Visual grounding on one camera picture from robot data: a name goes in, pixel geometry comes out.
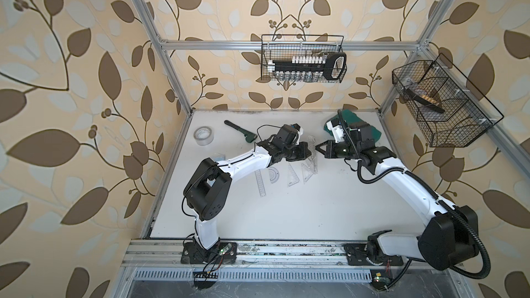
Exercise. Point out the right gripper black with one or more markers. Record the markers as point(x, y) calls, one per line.
point(329, 152)

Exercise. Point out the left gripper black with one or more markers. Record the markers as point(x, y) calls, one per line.
point(302, 145)

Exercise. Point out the clear protractor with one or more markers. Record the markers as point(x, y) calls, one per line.
point(274, 175)

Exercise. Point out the clear triangle ruler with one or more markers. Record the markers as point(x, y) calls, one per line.
point(307, 173)
point(293, 178)

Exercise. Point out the clear straight ruler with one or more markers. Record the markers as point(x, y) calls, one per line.
point(260, 182)

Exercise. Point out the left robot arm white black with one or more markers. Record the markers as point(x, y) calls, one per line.
point(208, 189)

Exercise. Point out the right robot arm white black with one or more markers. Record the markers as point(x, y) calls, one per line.
point(450, 239)

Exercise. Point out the black socket bit holder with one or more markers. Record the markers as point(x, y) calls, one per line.
point(330, 67)

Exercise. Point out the clear tape roll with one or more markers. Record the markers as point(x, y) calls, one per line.
point(203, 135)

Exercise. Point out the dark object in right basket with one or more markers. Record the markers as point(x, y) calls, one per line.
point(426, 101)

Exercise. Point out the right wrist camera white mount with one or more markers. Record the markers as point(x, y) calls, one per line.
point(336, 129)

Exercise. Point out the back wire basket black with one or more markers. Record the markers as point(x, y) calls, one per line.
point(284, 46)

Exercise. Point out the wire basket black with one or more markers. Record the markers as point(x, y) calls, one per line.
point(469, 113)
point(284, 46)

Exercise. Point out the right wire basket black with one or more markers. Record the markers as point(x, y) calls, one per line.
point(469, 113)

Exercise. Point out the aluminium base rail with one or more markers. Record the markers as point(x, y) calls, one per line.
point(258, 261)

